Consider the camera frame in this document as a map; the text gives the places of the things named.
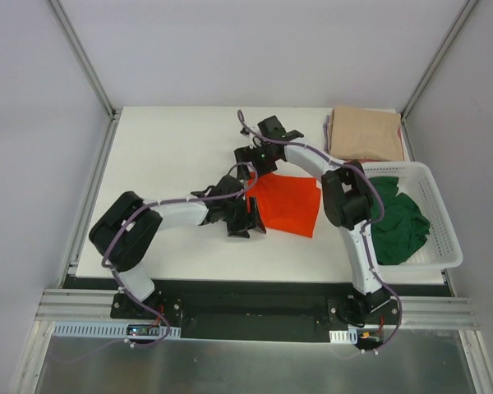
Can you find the left white cable duct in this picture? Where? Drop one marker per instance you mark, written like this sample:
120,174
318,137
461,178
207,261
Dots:
133,331

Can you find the white plastic basket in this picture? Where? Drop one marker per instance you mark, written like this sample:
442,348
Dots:
442,249

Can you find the orange t shirt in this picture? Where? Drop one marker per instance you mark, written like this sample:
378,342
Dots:
287,203

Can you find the aluminium post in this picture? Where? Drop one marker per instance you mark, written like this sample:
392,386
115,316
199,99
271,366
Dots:
81,56
454,31

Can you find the right aluminium post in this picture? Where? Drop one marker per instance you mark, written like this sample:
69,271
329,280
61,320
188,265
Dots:
454,31

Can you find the folded lavender t shirt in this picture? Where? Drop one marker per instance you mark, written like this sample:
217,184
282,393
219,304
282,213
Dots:
326,131

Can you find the white cable duct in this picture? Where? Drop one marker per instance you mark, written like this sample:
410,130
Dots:
133,331
353,336

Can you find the folded pink t shirt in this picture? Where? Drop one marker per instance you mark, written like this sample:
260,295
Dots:
383,144

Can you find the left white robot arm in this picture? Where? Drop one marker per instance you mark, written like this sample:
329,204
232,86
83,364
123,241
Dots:
124,233

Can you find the folded beige t shirt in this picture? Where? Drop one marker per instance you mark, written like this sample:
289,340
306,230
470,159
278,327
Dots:
346,122

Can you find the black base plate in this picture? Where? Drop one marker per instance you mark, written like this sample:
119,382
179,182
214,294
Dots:
256,311

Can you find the green t shirt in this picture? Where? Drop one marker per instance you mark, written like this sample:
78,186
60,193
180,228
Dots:
403,229

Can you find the right white cable duct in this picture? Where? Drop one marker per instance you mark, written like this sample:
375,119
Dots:
353,336

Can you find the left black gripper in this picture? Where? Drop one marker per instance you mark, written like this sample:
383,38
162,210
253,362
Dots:
239,219

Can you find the left aluminium post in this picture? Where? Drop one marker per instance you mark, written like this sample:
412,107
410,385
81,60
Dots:
81,56

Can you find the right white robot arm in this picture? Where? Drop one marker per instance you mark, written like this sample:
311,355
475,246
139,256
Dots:
351,203

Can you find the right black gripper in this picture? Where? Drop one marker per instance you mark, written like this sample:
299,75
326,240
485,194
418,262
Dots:
251,156

